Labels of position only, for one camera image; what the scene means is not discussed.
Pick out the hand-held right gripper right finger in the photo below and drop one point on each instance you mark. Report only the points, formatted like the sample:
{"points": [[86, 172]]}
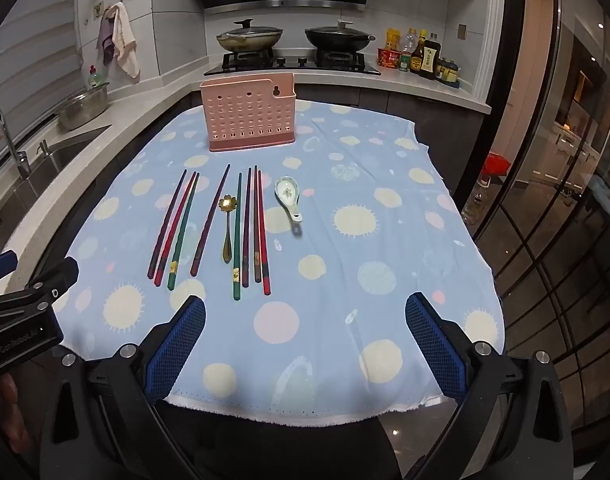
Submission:
{"points": [[435, 345]]}

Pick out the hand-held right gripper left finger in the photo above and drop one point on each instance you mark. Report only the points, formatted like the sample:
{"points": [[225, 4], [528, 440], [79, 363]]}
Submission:
{"points": [[180, 345]]}

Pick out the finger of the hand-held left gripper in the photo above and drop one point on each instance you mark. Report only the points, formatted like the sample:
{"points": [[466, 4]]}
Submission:
{"points": [[0, 264], [55, 277]]}

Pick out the green chopstick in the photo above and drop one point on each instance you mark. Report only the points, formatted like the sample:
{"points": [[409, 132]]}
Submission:
{"points": [[185, 230], [238, 235]]}

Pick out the gold flower-shaped spoon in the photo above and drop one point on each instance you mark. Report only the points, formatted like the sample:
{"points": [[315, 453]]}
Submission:
{"points": [[227, 232]]}

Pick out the brown chopstick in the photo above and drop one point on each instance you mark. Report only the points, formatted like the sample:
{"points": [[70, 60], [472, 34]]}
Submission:
{"points": [[256, 225]]}

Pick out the white floral ceramic spoon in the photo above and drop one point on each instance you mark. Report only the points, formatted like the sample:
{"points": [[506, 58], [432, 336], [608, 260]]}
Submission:
{"points": [[286, 191]]}

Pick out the pink perforated utensil holder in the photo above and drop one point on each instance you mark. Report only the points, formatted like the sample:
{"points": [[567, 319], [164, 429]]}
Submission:
{"points": [[247, 115]]}

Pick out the blue dotted tablecloth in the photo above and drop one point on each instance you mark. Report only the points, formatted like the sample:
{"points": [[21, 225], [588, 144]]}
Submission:
{"points": [[385, 260]]}

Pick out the chrome kitchen faucet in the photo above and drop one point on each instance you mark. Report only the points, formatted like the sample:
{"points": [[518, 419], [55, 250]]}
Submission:
{"points": [[21, 160]]}

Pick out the steel kitchen sink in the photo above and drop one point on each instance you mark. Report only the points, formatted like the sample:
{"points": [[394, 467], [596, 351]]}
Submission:
{"points": [[65, 152]]}

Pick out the clear glass bottle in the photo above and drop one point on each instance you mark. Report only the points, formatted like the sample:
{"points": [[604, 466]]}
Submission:
{"points": [[475, 205]]}

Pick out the steel colander bowl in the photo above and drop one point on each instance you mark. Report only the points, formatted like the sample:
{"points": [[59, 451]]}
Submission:
{"points": [[82, 110]]}

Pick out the red plastic object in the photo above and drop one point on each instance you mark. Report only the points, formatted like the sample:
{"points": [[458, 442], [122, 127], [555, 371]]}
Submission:
{"points": [[497, 164]]}

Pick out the green dish soap bottle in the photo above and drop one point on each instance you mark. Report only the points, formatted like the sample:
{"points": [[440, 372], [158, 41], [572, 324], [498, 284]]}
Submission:
{"points": [[95, 78]]}

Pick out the white window blinds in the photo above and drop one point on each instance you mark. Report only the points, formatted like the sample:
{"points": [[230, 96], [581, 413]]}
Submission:
{"points": [[30, 50]]}

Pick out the glass sliding door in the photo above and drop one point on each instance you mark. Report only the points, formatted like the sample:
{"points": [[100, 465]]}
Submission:
{"points": [[560, 160]]}

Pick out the purple hanging cloth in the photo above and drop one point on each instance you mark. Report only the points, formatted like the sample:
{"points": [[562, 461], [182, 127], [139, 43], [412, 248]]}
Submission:
{"points": [[105, 40]]}

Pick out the hanging towels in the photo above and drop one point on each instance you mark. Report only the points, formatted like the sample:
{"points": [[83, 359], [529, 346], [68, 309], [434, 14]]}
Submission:
{"points": [[125, 35]]}

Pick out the condiment jar set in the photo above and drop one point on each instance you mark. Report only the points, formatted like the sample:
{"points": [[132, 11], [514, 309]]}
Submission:
{"points": [[447, 73]]}

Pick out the small green-capped bottle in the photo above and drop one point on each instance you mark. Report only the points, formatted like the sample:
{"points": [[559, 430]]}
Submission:
{"points": [[404, 63]]}

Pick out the dark soy sauce bottle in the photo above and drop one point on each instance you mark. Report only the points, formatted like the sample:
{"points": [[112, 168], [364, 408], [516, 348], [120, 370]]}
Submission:
{"points": [[430, 58]]}

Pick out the brown sauce bottle yellow cap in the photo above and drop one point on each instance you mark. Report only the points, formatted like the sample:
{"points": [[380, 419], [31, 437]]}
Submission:
{"points": [[418, 55]]}

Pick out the red instant noodle cup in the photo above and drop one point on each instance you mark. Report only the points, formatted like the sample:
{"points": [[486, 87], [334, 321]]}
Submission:
{"points": [[389, 58]]}

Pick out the clear plastic bottle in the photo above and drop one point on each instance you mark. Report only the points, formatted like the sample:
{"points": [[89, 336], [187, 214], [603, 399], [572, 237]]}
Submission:
{"points": [[410, 42]]}

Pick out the black gas stove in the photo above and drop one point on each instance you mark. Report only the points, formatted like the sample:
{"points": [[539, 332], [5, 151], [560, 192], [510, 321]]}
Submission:
{"points": [[295, 62]]}

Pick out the silver wok with lid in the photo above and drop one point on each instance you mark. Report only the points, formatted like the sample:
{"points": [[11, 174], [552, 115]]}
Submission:
{"points": [[250, 40]]}

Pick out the yellow seasoning packet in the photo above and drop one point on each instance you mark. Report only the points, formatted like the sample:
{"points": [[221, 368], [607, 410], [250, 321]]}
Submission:
{"points": [[392, 37]]}

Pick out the black pan with lid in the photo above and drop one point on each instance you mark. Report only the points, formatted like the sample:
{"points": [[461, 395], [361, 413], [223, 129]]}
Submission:
{"points": [[340, 37]]}

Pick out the wall outlet with sticker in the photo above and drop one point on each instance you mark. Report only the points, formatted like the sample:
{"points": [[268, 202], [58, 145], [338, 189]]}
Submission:
{"points": [[99, 9]]}

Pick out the grey wall outlet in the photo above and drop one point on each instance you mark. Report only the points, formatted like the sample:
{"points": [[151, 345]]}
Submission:
{"points": [[462, 31]]}

